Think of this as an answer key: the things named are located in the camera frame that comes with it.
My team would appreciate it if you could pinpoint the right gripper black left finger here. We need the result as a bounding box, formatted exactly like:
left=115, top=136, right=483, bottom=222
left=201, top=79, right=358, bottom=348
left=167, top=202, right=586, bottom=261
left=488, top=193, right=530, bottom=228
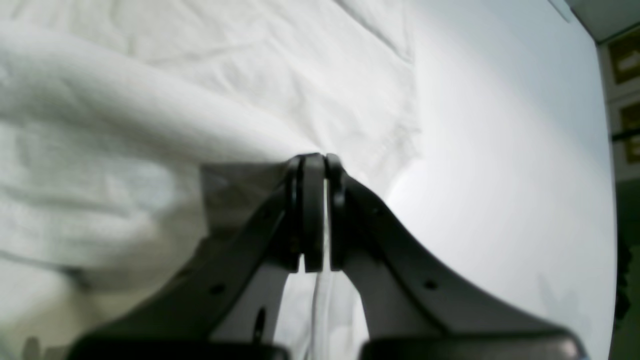
left=67, top=153, right=325, bottom=360

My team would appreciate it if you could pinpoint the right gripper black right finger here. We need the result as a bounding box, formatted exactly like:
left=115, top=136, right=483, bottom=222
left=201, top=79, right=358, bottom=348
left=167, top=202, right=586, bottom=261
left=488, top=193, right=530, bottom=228
left=326, top=153, right=588, bottom=360

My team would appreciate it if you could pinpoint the light grey T-shirt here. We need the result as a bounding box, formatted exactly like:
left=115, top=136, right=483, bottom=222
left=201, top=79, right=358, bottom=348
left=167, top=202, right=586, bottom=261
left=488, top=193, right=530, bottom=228
left=1, top=0, right=420, bottom=360

